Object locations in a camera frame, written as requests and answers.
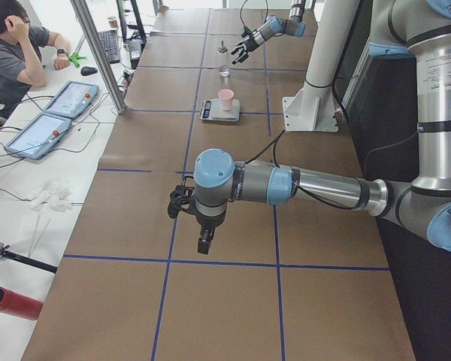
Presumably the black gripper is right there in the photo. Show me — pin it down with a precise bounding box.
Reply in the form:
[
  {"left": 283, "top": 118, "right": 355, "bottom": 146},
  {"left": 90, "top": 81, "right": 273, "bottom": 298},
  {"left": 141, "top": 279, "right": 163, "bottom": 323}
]
[
  {"left": 231, "top": 32, "right": 262, "bottom": 65},
  {"left": 195, "top": 207, "right": 226, "bottom": 253}
]

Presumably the clear glass sauce bottle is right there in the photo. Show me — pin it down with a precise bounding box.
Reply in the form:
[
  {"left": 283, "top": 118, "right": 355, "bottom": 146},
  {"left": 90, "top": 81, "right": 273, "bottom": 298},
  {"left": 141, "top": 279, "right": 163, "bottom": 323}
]
[{"left": 217, "top": 40, "right": 229, "bottom": 77}]

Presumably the pink plastic cup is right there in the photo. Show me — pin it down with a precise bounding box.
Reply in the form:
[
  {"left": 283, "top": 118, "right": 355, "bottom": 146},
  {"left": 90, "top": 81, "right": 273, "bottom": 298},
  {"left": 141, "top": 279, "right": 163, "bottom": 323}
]
[{"left": 217, "top": 89, "right": 235, "bottom": 111}]

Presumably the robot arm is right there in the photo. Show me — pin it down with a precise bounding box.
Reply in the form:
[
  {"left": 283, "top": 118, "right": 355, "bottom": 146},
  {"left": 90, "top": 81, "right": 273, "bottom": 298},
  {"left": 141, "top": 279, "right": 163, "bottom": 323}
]
[
  {"left": 231, "top": 0, "right": 306, "bottom": 65},
  {"left": 186, "top": 1, "right": 451, "bottom": 254}
]

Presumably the silver digital kitchen scale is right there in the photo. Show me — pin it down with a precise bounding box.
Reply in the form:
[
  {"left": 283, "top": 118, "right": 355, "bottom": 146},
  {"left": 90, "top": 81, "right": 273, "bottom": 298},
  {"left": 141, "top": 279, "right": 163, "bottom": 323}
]
[{"left": 199, "top": 99, "right": 241, "bottom": 123}]

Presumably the black keyboard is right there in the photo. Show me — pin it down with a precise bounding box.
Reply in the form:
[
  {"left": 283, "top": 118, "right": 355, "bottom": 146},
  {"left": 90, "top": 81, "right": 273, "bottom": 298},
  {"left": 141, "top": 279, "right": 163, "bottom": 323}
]
[{"left": 97, "top": 29, "right": 121, "bottom": 64}]

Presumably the black computer mouse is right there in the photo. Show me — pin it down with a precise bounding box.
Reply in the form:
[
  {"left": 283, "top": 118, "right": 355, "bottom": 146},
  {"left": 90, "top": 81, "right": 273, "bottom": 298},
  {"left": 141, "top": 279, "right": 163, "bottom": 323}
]
[{"left": 80, "top": 66, "right": 98, "bottom": 76}]

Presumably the crumpled white tissue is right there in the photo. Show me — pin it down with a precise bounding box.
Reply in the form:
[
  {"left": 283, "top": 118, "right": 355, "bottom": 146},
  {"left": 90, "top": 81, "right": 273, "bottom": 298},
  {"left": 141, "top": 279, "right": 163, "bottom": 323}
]
[{"left": 29, "top": 179, "right": 72, "bottom": 212}]

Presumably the green toy object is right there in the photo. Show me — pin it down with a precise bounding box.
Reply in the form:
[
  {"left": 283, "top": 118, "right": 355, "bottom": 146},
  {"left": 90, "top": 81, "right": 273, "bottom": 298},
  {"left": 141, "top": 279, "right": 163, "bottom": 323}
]
[{"left": 68, "top": 53, "right": 87, "bottom": 68}]

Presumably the upper teach pendant tablet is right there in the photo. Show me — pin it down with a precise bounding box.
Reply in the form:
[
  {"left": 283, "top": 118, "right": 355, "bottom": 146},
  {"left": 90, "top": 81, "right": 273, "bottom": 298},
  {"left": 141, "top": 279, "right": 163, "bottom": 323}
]
[{"left": 43, "top": 80, "right": 99, "bottom": 120}]

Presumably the teach pendant tablet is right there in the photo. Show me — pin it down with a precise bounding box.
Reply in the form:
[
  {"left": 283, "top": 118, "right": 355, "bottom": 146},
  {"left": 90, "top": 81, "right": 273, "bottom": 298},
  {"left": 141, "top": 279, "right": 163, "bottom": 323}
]
[
  {"left": 43, "top": 80, "right": 99, "bottom": 120},
  {"left": 5, "top": 112, "right": 71, "bottom": 160}
]

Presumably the lower teach pendant tablet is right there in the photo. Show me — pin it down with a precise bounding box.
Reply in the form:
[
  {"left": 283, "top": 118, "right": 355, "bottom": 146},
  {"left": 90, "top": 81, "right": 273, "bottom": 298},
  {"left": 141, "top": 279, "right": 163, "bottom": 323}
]
[{"left": 5, "top": 112, "right": 71, "bottom": 160}]

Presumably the red cylinder bottle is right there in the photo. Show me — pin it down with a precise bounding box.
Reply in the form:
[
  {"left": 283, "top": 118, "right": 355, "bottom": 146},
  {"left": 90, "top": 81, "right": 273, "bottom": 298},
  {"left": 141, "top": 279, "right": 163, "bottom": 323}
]
[{"left": 0, "top": 287, "right": 44, "bottom": 320}]

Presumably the seated person grey shirt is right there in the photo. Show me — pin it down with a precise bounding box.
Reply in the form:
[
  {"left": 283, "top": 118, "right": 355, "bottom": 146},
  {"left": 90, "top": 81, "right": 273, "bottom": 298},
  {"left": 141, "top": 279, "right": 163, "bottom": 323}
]
[{"left": 0, "top": 1, "right": 71, "bottom": 119}]

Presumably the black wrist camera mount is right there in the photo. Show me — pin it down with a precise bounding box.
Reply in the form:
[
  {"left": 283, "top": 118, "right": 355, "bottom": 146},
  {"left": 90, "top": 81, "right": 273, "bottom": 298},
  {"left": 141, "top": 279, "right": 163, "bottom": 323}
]
[
  {"left": 167, "top": 184, "right": 197, "bottom": 219},
  {"left": 241, "top": 26, "right": 252, "bottom": 38}
]

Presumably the black camera cable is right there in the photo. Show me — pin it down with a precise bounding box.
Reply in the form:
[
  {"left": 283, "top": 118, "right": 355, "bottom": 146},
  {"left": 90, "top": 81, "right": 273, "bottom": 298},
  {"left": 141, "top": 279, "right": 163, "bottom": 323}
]
[
  {"left": 239, "top": 0, "right": 270, "bottom": 31},
  {"left": 244, "top": 127, "right": 362, "bottom": 210}
]

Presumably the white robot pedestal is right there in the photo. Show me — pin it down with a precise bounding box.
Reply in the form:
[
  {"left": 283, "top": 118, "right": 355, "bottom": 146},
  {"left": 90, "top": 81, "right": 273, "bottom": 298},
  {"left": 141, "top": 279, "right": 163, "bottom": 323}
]
[{"left": 283, "top": 1, "right": 358, "bottom": 132}]

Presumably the aluminium frame post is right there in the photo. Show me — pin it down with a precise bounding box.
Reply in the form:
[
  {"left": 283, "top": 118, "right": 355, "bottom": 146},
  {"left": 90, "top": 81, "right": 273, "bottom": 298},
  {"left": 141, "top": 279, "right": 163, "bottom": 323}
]
[{"left": 71, "top": 0, "right": 126, "bottom": 114}]

